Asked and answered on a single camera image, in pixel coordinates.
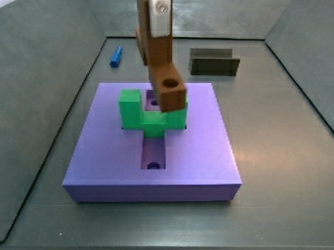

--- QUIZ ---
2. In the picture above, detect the black angle bracket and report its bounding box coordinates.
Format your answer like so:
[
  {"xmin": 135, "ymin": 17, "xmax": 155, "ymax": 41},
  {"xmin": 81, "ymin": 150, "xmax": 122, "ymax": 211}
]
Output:
[{"xmin": 190, "ymin": 48, "xmax": 240, "ymax": 76}]

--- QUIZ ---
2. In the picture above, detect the purple base board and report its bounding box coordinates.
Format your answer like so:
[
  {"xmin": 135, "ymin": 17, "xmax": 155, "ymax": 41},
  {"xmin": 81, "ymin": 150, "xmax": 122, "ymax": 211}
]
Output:
[{"xmin": 63, "ymin": 83, "xmax": 242, "ymax": 202}]

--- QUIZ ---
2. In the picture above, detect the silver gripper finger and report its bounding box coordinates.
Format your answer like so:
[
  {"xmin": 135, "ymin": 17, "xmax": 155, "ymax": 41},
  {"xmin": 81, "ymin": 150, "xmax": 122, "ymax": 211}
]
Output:
[{"xmin": 148, "ymin": 0, "xmax": 172, "ymax": 37}]

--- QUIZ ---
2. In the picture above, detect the blue cylindrical peg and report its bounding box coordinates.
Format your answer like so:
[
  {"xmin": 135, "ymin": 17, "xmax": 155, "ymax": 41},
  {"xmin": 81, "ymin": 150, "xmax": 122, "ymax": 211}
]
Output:
[{"xmin": 110, "ymin": 47, "xmax": 123, "ymax": 67}]

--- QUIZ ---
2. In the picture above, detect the brown T-shaped block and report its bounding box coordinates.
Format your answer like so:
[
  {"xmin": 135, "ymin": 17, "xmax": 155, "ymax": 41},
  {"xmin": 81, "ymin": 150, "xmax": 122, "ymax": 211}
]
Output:
[{"xmin": 136, "ymin": 0, "xmax": 187, "ymax": 112}]

